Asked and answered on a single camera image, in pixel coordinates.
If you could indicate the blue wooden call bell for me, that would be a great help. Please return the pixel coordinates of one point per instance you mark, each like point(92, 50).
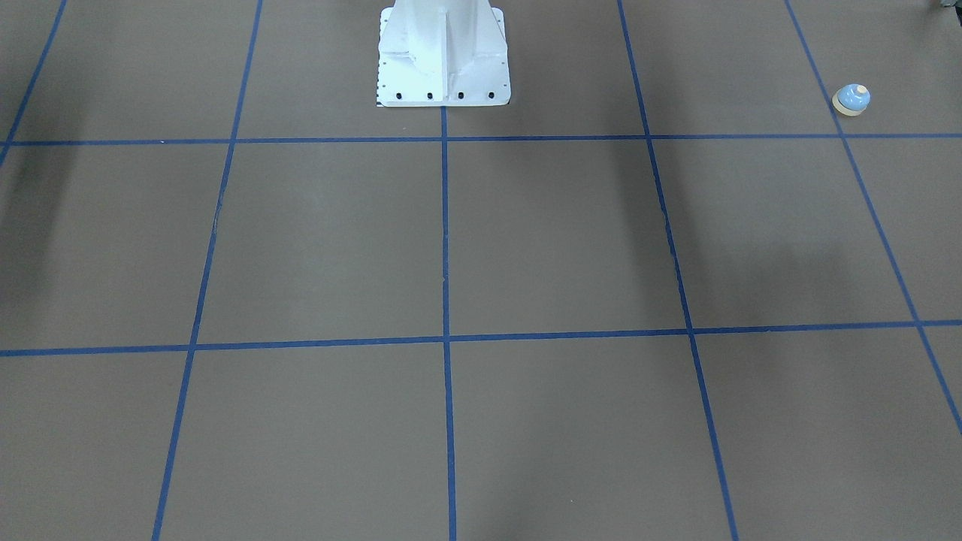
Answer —
point(851, 100)

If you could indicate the white camera mast base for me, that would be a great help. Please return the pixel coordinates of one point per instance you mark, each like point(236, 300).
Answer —
point(443, 54)

